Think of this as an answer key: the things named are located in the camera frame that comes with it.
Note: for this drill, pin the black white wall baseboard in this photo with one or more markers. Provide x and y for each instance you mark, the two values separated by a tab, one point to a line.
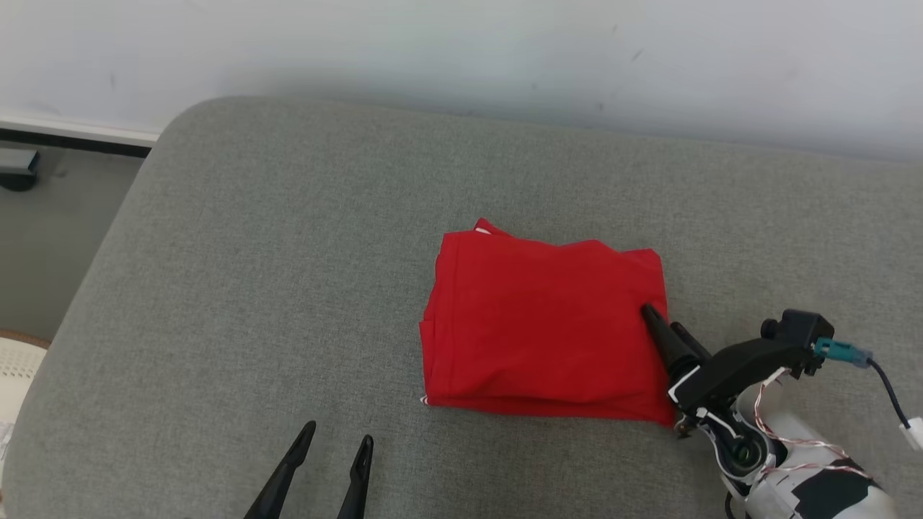
72	137

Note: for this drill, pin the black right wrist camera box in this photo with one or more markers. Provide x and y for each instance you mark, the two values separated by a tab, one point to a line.
800	328

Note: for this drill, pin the red jersey with number print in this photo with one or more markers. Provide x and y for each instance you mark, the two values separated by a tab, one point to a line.
541	324

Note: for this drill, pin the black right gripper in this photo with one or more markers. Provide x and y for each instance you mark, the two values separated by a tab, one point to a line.
728	375

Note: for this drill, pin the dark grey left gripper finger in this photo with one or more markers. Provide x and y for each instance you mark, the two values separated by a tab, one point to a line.
285	479
358	483

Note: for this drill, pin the grey black floor object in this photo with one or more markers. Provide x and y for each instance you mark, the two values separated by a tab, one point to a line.
16	169

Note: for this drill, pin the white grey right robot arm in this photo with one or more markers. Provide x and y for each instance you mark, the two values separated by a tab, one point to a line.
829	494

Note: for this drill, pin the grey fabric sofa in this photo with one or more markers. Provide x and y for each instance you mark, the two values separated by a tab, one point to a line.
288	288

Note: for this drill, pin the white laundry basket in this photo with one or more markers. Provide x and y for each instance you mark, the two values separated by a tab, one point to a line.
14	367

